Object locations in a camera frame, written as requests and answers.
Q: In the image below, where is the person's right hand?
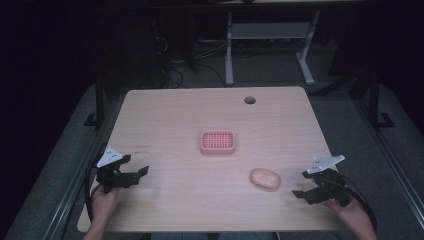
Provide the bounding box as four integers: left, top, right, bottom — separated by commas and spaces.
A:
322, 196, 372, 234

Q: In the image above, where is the pink soap dish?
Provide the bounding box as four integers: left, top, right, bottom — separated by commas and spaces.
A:
199, 129, 237, 156

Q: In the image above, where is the aluminium rail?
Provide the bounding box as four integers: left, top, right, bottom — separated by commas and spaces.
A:
41, 94, 129, 240
351, 98, 424, 221

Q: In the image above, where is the person's left hand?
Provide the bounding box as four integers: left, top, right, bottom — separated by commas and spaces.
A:
90, 186, 120, 232

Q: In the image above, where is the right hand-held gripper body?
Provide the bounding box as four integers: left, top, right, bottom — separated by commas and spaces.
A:
306, 154, 352, 206

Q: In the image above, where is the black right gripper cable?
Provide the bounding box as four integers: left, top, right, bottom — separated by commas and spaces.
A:
341, 174, 379, 233

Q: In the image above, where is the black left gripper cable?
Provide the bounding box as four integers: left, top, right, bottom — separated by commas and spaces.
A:
83, 143, 108, 224

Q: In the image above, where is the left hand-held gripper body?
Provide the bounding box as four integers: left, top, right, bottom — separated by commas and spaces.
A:
95, 146, 140, 195

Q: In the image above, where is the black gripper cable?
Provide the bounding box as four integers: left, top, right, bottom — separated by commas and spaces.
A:
83, 143, 108, 224
341, 174, 379, 233

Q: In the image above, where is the black metal stand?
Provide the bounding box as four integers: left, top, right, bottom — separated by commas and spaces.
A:
366, 69, 397, 130
83, 71, 107, 132

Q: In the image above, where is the white metal desk frame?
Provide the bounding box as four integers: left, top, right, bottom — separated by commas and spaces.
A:
224, 9, 322, 87

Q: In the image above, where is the tangle of black floor cables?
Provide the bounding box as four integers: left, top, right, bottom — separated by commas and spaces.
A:
151, 18, 228, 89

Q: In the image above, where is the orange soap bar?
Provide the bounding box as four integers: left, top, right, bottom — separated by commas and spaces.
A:
249, 167, 282, 191

